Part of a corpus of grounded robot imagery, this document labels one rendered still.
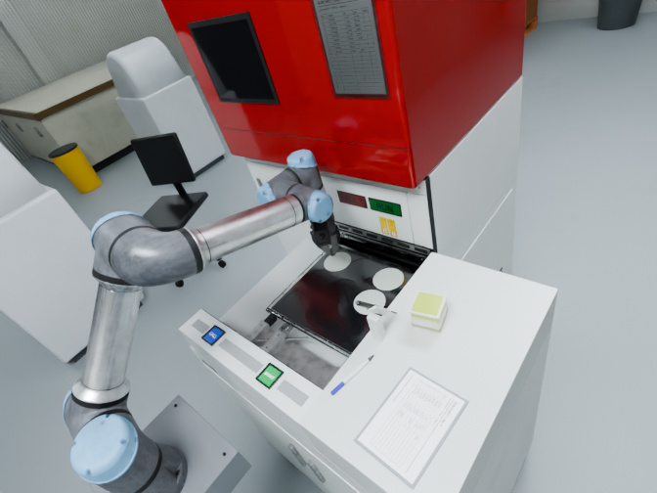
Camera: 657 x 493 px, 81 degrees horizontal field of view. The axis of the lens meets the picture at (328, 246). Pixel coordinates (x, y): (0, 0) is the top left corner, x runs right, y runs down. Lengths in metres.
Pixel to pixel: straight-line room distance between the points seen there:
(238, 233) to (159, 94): 3.82
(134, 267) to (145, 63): 3.95
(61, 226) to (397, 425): 2.42
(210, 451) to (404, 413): 0.48
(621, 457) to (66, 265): 3.01
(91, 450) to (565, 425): 1.71
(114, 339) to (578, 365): 1.89
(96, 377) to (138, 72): 3.85
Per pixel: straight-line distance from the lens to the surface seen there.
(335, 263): 1.35
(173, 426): 1.18
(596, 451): 1.99
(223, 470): 1.06
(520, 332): 1.02
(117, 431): 0.96
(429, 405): 0.91
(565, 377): 2.12
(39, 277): 2.92
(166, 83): 4.67
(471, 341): 1.00
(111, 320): 0.93
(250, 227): 0.83
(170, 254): 0.76
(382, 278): 1.25
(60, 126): 6.42
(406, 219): 1.19
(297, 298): 1.28
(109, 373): 1.00
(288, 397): 1.01
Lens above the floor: 1.78
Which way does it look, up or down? 38 degrees down
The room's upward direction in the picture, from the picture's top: 19 degrees counter-clockwise
